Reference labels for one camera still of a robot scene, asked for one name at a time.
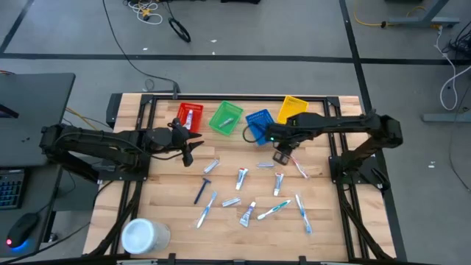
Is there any grey desk leg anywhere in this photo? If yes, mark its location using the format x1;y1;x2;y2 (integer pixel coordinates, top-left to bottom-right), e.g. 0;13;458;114
386;0;461;29

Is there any black computer mouse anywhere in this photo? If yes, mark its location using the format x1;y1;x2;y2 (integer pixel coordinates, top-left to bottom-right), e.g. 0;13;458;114
5;212;40;249

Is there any yellow floor cable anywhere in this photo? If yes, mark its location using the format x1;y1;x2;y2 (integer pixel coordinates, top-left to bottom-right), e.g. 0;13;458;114
353;0;442;29

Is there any white floor cable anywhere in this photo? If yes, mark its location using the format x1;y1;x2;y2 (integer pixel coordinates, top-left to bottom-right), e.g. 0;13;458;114
433;27;471;111

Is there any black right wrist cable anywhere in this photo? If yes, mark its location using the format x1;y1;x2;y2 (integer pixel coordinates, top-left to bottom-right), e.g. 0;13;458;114
241;123;268;145

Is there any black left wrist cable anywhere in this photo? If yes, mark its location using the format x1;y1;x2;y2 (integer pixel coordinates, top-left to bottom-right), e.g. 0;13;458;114
149;149;185;162

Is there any black floor cable bundle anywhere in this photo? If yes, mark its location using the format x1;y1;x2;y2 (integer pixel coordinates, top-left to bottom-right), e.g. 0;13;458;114
441;21;471;56

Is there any black coiled cable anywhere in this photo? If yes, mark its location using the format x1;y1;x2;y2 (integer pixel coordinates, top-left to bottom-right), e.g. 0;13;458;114
167;16;192;43

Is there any grey desk foot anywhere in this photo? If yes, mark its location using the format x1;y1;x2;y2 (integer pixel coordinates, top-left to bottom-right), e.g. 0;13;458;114
422;112;471;123

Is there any red plastic basket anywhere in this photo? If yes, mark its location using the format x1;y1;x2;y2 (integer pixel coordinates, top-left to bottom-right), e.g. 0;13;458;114
177;102;204;133

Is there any black aluminium table frame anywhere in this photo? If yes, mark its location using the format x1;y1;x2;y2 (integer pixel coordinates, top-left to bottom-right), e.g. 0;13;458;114
88;93;397;263

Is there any long black floor cable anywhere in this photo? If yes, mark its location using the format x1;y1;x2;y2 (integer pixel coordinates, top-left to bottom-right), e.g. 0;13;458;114
102;0;181;99

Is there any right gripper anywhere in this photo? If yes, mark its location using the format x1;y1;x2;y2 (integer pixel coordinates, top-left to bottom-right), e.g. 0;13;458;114
270;138;301;166

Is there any green plastic basket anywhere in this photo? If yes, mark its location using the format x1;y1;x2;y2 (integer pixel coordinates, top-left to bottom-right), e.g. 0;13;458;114
208;100;244;136

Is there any dark blue razor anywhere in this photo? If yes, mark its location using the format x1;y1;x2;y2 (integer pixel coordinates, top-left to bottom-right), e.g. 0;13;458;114
193;177;213;205

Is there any blue plastic basket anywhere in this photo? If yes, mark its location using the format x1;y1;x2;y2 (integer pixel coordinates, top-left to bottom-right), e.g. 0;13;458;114
245;108;276;146

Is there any black office desk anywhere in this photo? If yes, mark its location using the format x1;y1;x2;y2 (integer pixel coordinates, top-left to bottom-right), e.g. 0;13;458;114
0;163;63;258
0;72;77;169

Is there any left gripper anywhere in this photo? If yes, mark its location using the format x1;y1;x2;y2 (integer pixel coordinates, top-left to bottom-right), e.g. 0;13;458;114
161;127;205;167

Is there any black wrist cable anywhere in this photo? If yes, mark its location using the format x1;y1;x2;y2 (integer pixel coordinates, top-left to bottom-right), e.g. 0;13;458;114
241;123;268;145
149;149;185;162

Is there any black backlit keyboard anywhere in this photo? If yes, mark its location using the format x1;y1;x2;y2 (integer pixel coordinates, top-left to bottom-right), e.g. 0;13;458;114
0;168;26;211

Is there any bagged blue white toothbrush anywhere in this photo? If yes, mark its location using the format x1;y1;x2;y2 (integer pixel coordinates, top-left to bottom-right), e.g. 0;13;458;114
194;191;219;230
294;194;314;236

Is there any white yellow cable bundle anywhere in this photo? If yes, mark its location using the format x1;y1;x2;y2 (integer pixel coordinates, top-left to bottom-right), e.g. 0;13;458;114
124;0;164;26

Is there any yellow plastic basket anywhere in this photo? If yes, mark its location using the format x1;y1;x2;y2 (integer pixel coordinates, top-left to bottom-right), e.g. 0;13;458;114
276;95;309;125

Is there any bagged red white toothbrush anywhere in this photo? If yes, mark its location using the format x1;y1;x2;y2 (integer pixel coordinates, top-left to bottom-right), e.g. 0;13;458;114
288;153;310;180

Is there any bagged teal white toothbrush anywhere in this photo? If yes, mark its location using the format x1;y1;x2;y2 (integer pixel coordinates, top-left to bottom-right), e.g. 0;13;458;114
256;199;292;222

